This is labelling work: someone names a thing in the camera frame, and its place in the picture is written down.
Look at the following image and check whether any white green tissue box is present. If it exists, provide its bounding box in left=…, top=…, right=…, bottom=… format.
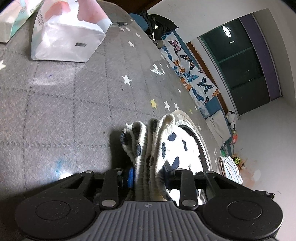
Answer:
left=1, top=0, right=43, bottom=43

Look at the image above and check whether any white navy polka dot garment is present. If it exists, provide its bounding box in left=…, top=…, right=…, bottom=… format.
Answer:
left=120, top=114, right=197, bottom=202

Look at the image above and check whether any folded blue striped cloth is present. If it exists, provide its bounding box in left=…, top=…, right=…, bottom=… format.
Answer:
left=217, top=156, right=243, bottom=184

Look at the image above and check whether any black pen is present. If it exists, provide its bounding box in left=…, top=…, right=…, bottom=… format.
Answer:
left=112, top=22, right=128, bottom=26

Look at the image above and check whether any butterfly print cushion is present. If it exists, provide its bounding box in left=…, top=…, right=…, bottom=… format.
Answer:
left=161, top=32, right=219, bottom=107

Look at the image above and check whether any white black plush toy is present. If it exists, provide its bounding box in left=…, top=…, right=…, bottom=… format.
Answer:
left=225, top=111, right=237, bottom=133

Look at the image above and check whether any dark window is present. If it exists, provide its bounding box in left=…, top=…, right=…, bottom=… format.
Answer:
left=200, top=14, right=281, bottom=115

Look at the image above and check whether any black bag on sofa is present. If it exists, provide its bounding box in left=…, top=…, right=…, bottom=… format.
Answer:
left=142, top=11, right=178, bottom=49

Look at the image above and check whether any white pink tissue pack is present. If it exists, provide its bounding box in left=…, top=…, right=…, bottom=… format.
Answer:
left=31, top=0, right=112, bottom=63

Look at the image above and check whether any colourful toys pile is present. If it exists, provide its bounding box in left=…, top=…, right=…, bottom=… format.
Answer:
left=220, top=131, right=246, bottom=172

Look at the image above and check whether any white grey pillow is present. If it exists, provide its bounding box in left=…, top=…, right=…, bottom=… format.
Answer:
left=205, top=110, right=231, bottom=147

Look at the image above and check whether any round induction hob in table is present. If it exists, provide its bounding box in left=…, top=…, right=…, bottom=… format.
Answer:
left=172, top=110, right=211, bottom=174

